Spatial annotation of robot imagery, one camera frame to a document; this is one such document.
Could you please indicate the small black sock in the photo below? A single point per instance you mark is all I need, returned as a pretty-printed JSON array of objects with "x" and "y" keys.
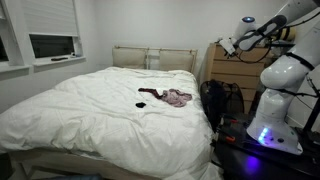
[{"x": 140, "y": 105}]

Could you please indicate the white duvet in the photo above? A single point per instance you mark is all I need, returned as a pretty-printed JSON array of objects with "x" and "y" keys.
[{"x": 94, "y": 115}]

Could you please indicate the dark red garment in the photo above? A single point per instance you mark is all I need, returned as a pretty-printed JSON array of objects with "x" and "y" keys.
[{"x": 151, "y": 91}]

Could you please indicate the white window blind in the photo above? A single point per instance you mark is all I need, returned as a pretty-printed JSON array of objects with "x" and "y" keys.
[{"x": 51, "y": 17}]

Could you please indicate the beige bed headboard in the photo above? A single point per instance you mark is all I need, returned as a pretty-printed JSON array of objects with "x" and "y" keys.
[{"x": 164, "y": 59}]

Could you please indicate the yellow black rolled item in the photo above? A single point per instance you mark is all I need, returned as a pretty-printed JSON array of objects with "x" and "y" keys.
[{"x": 286, "y": 34}]

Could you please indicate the pink mauve garment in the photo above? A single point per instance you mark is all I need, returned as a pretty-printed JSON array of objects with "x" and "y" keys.
[{"x": 176, "y": 98}]

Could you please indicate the black mesh laundry bag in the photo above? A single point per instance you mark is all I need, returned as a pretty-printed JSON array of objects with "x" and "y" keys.
[{"x": 235, "y": 102}]

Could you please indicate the wooden dresser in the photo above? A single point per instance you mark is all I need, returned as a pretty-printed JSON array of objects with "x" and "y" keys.
[{"x": 245, "y": 72}]

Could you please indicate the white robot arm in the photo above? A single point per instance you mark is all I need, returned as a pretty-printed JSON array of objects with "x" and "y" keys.
[{"x": 283, "y": 78}]

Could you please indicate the black remote on sill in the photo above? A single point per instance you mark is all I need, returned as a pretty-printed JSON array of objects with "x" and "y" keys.
[{"x": 59, "y": 59}]

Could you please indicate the orange handled clamp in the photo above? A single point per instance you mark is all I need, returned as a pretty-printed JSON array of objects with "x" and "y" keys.
[
  {"x": 224, "y": 136},
  {"x": 229, "y": 121}
]

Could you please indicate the dark navy hoodie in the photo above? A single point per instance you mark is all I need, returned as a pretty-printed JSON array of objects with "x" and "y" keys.
[{"x": 216, "y": 101}]

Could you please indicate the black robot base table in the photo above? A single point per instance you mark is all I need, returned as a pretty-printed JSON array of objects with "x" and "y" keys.
[{"x": 246, "y": 159}]

